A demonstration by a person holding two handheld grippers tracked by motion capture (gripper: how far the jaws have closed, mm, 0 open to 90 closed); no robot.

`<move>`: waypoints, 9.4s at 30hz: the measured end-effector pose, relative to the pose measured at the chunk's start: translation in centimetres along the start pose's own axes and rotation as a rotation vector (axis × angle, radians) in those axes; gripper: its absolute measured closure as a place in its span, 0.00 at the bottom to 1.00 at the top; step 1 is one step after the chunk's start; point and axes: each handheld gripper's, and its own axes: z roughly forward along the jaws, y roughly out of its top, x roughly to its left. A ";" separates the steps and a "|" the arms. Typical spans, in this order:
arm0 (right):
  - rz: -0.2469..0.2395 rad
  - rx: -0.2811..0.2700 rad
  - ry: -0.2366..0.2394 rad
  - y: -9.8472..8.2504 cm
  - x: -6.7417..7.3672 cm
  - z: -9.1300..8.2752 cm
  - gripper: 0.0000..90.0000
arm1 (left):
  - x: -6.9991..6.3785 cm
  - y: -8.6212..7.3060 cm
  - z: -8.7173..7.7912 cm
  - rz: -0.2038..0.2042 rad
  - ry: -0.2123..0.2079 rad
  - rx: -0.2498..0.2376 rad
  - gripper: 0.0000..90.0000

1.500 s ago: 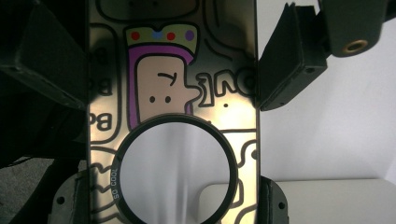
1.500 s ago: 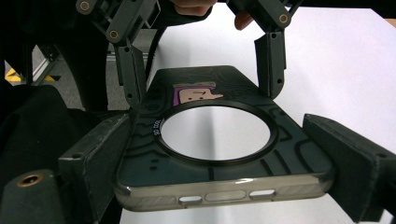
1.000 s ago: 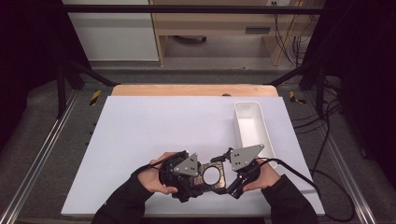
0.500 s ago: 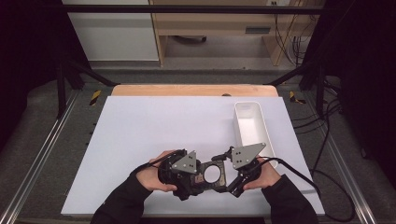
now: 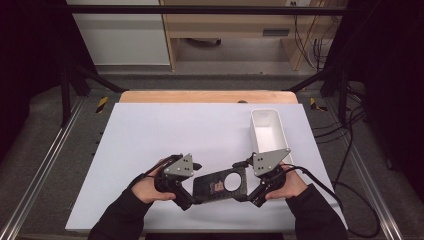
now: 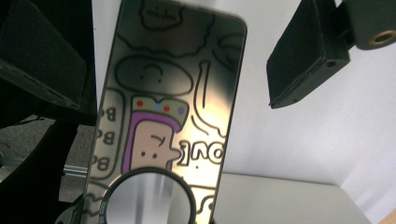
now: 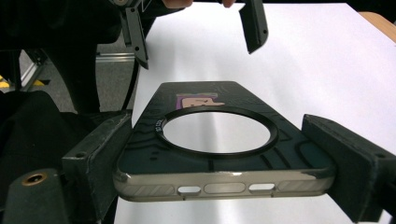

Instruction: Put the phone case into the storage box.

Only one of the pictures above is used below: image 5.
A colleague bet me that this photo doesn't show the hanging background cables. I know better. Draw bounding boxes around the hanging background cables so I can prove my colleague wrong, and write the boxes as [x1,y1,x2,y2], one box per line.
[292,13,336,72]

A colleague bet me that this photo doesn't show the light wooden desk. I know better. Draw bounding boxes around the light wooden desk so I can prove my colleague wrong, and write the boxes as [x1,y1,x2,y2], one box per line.
[159,0,336,72]

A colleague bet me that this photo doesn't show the person's left hand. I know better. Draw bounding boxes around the person's left hand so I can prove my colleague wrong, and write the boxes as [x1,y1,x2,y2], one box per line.
[130,158,177,205]

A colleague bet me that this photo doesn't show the black curtain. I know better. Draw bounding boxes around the black curtain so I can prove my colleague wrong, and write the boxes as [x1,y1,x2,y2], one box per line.
[328,0,424,204]
[0,0,98,164]

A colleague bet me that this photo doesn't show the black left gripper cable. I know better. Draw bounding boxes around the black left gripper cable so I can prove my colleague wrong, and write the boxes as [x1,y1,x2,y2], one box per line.
[129,153,184,190]

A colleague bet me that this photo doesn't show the yellow black hazard tape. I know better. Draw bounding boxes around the yellow black hazard tape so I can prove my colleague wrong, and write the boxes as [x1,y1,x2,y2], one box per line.
[95,96,110,115]
[309,97,329,113]

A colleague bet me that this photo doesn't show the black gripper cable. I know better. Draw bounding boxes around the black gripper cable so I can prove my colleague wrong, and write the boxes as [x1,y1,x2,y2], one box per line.
[281,164,382,240]
[129,153,184,190]

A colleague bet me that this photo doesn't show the white table mat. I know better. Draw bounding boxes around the white table mat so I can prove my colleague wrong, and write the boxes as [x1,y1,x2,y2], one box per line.
[64,102,348,232]

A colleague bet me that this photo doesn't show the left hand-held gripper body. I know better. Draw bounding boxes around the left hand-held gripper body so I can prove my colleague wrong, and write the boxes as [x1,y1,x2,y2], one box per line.
[153,153,195,205]

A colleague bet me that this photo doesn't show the white cabinet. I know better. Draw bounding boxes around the white cabinet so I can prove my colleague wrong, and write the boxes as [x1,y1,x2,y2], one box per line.
[65,0,172,67]

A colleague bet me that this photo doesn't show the black floor cables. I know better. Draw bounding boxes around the black floor cables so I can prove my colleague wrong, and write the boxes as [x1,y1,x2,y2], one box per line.
[312,82,368,155]

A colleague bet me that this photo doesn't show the person's right hand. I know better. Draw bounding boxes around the person's right hand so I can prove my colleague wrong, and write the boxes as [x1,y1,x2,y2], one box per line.
[264,161,310,201]

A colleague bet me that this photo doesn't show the white plastic bin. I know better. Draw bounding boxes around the white plastic bin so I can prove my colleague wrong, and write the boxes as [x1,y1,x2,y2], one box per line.
[249,108,294,166]

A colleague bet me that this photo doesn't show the aluminium floor rail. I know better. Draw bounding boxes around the aluminium floor rail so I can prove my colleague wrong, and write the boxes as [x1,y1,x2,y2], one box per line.
[0,96,86,240]
[323,99,405,240]

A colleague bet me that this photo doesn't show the black horizontal frame bar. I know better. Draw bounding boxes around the black horizontal frame bar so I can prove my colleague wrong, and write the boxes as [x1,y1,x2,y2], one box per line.
[65,4,349,16]

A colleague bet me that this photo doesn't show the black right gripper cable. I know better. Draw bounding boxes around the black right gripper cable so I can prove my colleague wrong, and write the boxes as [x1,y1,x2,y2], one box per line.
[281,164,382,240]

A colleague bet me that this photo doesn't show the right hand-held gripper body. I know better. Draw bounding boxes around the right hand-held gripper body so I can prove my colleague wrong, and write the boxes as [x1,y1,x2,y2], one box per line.
[251,148,292,195]

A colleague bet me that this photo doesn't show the black frame strut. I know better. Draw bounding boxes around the black frame strut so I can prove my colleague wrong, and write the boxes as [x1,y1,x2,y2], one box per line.
[60,62,128,128]
[282,63,350,128]

